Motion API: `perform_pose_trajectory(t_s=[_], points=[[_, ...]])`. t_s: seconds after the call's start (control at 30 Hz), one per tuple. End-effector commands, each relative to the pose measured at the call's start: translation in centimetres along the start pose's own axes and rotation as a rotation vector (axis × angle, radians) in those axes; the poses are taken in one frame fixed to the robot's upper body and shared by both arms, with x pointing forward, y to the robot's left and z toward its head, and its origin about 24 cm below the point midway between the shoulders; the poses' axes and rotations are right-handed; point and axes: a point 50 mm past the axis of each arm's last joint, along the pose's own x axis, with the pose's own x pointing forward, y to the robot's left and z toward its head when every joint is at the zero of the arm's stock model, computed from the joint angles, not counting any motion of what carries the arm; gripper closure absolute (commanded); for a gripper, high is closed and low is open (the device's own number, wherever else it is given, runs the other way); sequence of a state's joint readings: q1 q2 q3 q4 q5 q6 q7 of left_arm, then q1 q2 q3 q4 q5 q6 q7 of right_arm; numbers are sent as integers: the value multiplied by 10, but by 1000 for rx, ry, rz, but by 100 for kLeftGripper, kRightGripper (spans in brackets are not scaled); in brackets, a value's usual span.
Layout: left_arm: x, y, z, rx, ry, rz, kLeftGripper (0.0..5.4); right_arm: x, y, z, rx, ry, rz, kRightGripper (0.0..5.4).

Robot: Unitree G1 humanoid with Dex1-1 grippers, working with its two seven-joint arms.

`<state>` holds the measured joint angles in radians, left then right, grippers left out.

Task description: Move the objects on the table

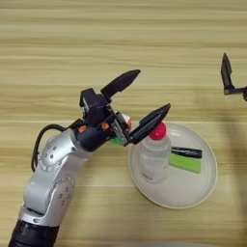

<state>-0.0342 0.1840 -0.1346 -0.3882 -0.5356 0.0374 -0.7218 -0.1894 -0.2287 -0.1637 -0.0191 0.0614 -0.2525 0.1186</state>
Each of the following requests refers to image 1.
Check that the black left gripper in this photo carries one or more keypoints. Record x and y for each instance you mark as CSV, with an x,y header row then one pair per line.
x,y
93,136

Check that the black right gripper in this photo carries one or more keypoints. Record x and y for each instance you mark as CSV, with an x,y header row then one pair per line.
x,y
245,94

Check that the multicoloured puzzle cube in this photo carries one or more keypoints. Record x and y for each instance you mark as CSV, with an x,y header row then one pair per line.
x,y
128,121

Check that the clear bottle with red cap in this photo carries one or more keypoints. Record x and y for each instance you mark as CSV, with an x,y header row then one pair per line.
x,y
154,160

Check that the black marker pen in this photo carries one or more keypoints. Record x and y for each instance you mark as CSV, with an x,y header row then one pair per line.
x,y
186,152

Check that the green rectangular block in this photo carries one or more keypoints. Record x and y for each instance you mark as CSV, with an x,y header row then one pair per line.
x,y
186,164

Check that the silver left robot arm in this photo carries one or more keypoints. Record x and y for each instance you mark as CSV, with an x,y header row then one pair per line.
x,y
48,193

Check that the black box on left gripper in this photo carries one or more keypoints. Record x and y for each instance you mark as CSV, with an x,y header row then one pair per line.
x,y
95,106

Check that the round beige plate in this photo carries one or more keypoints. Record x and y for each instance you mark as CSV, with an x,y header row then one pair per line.
x,y
180,189

